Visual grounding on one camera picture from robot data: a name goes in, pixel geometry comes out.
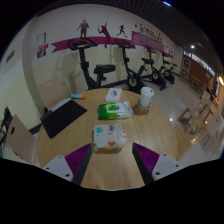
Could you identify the white tissue packet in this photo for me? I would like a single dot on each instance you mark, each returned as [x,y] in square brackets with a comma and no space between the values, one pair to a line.
[113,94]

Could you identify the wall poster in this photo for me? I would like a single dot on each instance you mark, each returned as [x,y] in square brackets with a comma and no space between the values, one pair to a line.
[42,45]

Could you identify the black tablet folio case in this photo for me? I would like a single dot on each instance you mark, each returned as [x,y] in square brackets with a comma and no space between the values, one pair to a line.
[63,118]

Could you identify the black exercise bike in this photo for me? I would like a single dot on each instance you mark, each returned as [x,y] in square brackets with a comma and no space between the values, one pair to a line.
[85,68]
[131,78]
[168,71]
[155,75]

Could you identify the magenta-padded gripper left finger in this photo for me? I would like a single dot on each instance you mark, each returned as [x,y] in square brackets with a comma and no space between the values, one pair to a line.
[57,165]

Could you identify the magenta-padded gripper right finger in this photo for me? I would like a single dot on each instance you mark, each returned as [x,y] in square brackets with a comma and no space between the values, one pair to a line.
[165,165]

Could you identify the white paper cup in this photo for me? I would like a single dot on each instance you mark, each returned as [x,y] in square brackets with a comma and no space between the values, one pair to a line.
[146,97]

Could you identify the green wet wipes pack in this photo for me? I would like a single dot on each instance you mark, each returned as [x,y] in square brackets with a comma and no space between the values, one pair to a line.
[113,110]

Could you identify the brown tape roll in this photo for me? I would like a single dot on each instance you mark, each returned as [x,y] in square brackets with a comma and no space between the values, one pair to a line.
[140,111]

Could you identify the blue tube with orange cap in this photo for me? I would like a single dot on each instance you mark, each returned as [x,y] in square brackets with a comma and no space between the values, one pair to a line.
[77,96]

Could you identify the round ceiling light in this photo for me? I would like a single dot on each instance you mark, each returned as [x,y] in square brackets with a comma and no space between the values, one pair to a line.
[166,3]
[192,46]

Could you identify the white towel with colourful print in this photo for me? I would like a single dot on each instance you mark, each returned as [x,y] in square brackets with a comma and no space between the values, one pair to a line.
[109,138]

